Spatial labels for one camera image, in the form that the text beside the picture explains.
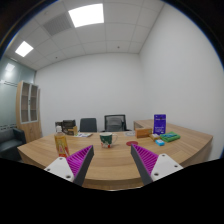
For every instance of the printed paper pamphlet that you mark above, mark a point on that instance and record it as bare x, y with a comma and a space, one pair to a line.
83, 135

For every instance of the flat round red coaster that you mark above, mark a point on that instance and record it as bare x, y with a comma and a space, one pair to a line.
132, 143

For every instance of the small tan box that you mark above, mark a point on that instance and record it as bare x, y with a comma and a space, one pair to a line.
154, 136

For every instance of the dark grey office chair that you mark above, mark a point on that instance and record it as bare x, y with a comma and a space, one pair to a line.
88, 125

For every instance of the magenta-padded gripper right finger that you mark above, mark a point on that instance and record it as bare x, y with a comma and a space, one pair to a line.
165, 165

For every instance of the purple stand-up pouch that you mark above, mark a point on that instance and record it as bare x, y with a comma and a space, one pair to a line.
159, 124

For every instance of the wooden shelf cabinet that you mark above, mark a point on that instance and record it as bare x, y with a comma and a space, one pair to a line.
28, 103

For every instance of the green packet stack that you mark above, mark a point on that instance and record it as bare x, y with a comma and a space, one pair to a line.
170, 137

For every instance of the square ceiling light panel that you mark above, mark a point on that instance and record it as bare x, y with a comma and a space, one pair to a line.
24, 49
86, 15

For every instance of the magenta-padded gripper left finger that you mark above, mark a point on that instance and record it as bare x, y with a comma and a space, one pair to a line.
58, 166

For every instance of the green and white mug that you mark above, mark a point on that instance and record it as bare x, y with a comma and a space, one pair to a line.
106, 140

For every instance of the ceiling air vent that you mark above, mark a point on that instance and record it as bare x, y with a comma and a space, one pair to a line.
57, 24

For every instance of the black sofa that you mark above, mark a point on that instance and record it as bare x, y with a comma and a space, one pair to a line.
10, 143

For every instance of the small blue packet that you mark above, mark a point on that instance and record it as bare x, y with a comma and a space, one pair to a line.
160, 142

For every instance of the small white paper packet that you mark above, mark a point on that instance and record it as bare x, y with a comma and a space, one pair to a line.
130, 133

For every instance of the black mesh office chair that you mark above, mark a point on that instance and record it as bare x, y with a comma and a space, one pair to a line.
115, 123

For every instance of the orange drink bottle white cap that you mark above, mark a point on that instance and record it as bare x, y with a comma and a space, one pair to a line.
61, 143

